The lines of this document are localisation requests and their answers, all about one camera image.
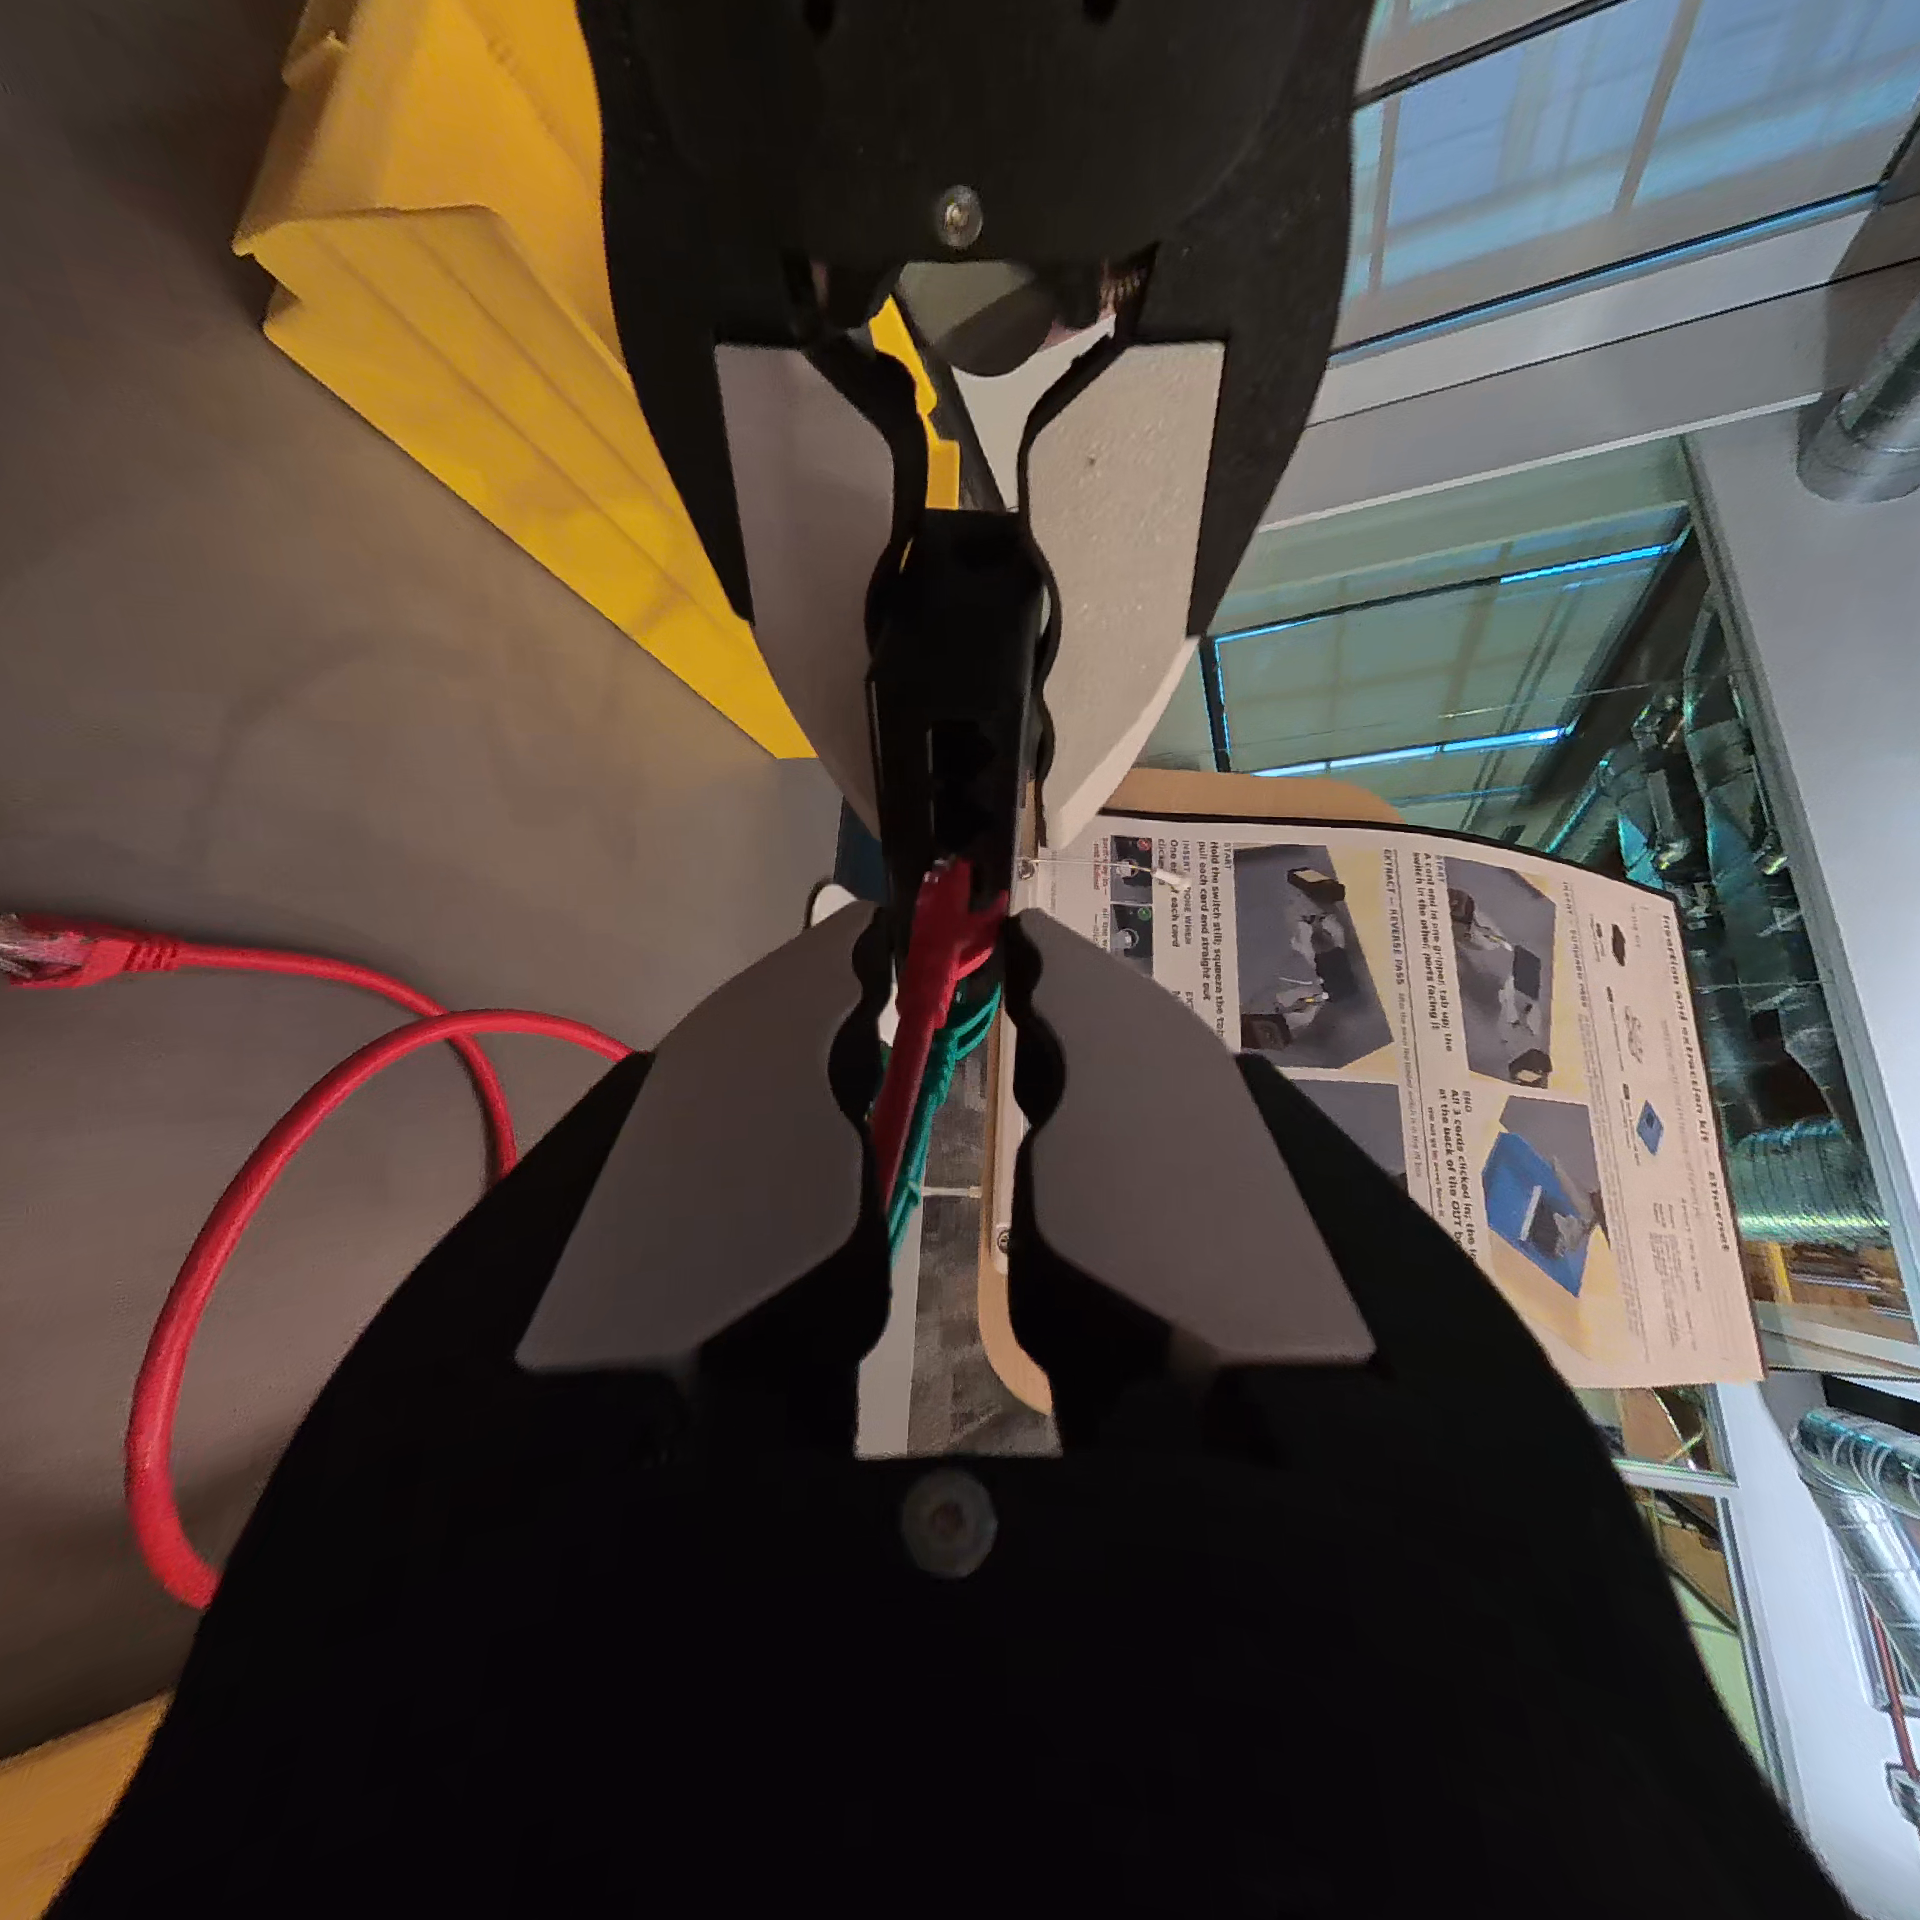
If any black ethernet switch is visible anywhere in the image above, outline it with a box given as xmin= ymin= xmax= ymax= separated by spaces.
xmin=870 ymin=506 xmax=1053 ymax=918

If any silver spiral ventilation duct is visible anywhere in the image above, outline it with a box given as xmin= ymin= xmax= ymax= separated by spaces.
xmin=1796 ymin=332 xmax=1920 ymax=506

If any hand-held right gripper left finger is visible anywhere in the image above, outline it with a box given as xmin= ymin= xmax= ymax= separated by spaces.
xmin=516 ymin=908 xmax=888 ymax=1419

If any green ethernet cable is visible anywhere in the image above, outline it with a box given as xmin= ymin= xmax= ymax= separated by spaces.
xmin=884 ymin=983 xmax=1012 ymax=1255

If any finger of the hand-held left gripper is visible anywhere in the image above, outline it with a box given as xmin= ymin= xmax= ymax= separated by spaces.
xmin=717 ymin=341 xmax=931 ymax=850
xmin=1014 ymin=341 xmax=1230 ymax=870

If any red ethernet cable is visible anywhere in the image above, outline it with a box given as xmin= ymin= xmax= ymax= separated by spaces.
xmin=0 ymin=854 xmax=1012 ymax=1610

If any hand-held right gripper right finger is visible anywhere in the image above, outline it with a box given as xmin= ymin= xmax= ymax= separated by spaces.
xmin=1005 ymin=910 xmax=1373 ymax=1408

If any printed instruction poster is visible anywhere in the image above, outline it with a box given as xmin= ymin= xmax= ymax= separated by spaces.
xmin=1038 ymin=812 xmax=1768 ymax=1391

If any yellow plastic bin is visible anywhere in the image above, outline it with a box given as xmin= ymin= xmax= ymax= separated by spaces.
xmin=0 ymin=1695 xmax=176 ymax=1920
xmin=234 ymin=0 xmax=966 ymax=762

